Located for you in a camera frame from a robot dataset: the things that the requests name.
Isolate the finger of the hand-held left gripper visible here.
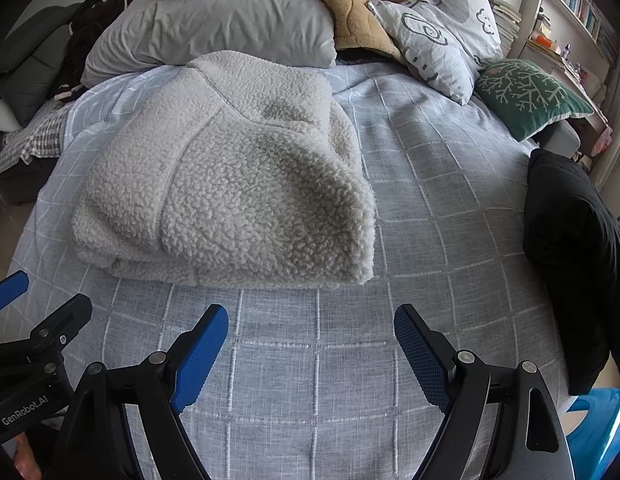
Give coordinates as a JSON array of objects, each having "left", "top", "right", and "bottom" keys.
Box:
[
  {"left": 0, "top": 271, "right": 30, "bottom": 313},
  {"left": 0, "top": 294, "right": 93, "bottom": 366}
]

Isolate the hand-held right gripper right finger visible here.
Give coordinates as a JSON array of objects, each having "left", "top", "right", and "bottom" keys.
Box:
[{"left": 393, "top": 304, "right": 576, "bottom": 480}]

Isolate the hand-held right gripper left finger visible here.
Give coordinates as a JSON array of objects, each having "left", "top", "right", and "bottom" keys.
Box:
[{"left": 52, "top": 304, "right": 230, "bottom": 480}]

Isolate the cream fleece jacket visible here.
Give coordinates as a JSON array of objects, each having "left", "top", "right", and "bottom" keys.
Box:
[{"left": 71, "top": 51, "right": 376, "bottom": 291}]

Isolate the person's left hand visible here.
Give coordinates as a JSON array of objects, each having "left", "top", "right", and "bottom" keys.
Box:
[{"left": 12, "top": 435, "right": 43, "bottom": 480}]

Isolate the light blue checked bed cover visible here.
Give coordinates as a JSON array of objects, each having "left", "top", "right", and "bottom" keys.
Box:
[{"left": 5, "top": 62, "right": 576, "bottom": 480}]

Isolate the grey plaid cloth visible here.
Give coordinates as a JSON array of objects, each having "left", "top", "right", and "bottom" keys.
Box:
[{"left": 0, "top": 100, "right": 73, "bottom": 173}]

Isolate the black garment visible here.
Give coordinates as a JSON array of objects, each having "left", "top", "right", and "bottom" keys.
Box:
[{"left": 522, "top": 150, "right": 620, "bottom": 396}]

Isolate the blue plastic stool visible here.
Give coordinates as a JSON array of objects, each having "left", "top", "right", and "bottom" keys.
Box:
[{"left": 565, "top": 387, "right": 620, "bottom": 480}]

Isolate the dark grey padded cloth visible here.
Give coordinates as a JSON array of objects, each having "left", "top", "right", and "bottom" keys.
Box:
[{"left": 0, "top": 4, "right": 83, "bottom": 128}]

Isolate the grey upholstered seat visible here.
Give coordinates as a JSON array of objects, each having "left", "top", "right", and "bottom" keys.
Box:
[{"left": 532, "top": 120, "right": 582, "bottom": 157}]

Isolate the black cloth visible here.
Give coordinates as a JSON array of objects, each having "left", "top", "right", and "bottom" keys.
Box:
[{"left": 55, "top": 0, "right": 138, "bottom": 98}]

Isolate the green branch print pillow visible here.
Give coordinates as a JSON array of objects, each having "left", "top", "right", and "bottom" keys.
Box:
[{"left": 474, "top": 59, "right": 596, "bottom": 142}]

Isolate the white pillow with grey print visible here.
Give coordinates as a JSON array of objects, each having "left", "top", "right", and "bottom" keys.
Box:
[{"left": 367, "top": 0, "right": 504, "bottom": 106}]

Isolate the white bookshelf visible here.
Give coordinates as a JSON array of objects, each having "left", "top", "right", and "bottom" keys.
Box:
[{"left": 510, "top": 0, "right": 620, "bottom": 191}]

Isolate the stack of books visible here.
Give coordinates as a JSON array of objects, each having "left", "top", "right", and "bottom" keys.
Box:
[{"left": 486, "top": 0, "right": 522, "bottom": 45}]

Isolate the row of books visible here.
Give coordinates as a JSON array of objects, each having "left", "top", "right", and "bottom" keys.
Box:
[{"left": 544, "top": 0, "right": 618, "bottom": 58}]

